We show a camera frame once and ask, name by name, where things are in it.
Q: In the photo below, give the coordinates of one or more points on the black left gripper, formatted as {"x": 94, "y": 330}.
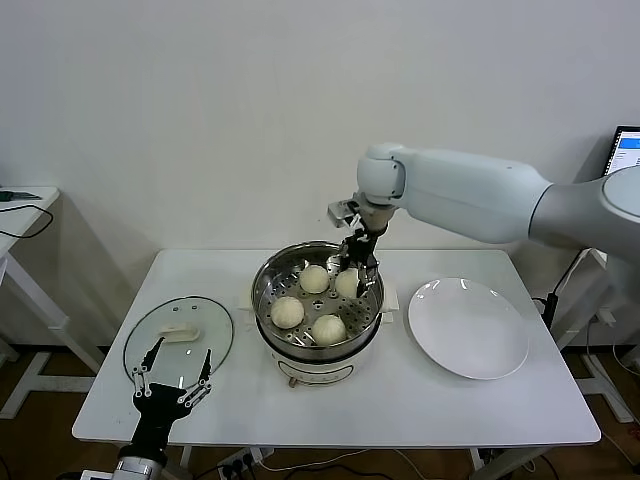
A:
{"x": 155, "y": 410}

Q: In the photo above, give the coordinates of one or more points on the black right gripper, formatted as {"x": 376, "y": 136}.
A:
{"x": 365, "y": 252}

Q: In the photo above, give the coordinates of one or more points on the white steamed baozi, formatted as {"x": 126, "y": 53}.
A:
{"x": 328, "y": 330}
{"x": 315, "y": 279}
{"x": 287, "y": 312}
{"x": 346, "y": 284}

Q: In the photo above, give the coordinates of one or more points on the round glass pot lid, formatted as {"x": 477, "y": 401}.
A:
{"x": 175, "y": 320}

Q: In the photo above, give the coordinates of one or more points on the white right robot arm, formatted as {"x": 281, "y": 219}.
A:
{"x": 475, "y": 195}

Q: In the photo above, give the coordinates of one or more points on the perforated steel steamer basket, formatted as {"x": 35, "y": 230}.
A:
{"x": 265, "y": 290}

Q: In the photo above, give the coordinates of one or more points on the white electric cooking pot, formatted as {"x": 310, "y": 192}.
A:
{"x": 320, "y": 369}

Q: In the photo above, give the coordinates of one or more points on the white floor power strip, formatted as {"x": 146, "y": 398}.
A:
{"x": 240, "y": 459}

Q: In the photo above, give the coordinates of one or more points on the white round plate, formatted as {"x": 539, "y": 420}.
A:
{"x": 465, "y": 330}

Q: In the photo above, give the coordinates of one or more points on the flat green black device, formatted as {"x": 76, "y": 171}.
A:
{"x": 15, "y": 195}

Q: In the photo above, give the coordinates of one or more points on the white side table with laptop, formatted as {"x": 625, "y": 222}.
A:
{"x": 600, "y": 320}

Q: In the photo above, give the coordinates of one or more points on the white power adapter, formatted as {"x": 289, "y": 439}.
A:
{"x": 606, "y": 317}

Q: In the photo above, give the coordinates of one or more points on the open grey laptop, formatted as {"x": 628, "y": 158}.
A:
{"x": 627, "y": 150}

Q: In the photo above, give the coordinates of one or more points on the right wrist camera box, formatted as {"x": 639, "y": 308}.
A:
{"x": 342, "y": 211}

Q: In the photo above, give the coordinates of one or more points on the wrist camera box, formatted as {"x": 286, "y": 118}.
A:
{"x": 342, "y": 211}
{"x": 97, "y": 475}

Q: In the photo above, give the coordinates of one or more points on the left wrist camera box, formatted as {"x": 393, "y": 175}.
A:
{"x": 97, "y": 475}

